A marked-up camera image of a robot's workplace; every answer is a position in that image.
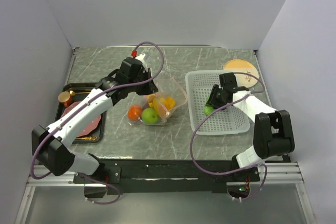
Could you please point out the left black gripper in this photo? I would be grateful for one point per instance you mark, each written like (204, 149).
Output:
(150, 88)

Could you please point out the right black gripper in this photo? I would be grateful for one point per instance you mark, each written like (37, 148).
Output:
(212, 99)

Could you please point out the green cucumber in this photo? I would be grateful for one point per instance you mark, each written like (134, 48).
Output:
(208, 109)

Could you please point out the orange fried food piece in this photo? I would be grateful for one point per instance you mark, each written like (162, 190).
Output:
(149, 98)

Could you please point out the orange pumpkin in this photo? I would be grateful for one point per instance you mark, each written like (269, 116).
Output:
(134, 112)

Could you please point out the clear zip top bag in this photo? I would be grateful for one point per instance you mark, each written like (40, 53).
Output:
(167, 88)

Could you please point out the green apple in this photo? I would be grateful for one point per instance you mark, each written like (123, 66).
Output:
(149, 116)

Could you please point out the yellow bell pepper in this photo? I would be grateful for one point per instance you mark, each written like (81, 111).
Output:
(168, 102)

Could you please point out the orange mango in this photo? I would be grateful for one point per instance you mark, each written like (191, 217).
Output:
(161, 107)

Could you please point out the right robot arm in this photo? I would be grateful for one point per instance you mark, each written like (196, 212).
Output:
(273, 134)

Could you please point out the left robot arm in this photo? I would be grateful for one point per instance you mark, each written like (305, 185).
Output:
(50, 146)

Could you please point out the black tray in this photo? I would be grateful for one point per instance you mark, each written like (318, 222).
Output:
(76, 87)

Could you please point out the gold spoon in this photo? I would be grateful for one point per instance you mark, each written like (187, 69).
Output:
(73, 93)

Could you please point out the gold cup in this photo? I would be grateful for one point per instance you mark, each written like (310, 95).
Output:
(65, 98)

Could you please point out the pink plate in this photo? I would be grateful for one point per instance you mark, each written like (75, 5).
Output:
(90, 128)

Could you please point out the gold fork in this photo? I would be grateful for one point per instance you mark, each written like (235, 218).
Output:
(87, 138)

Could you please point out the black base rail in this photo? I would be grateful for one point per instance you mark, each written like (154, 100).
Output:
(163, 176)

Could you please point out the aluminium rail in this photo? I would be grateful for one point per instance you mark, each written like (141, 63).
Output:
(32, 184)

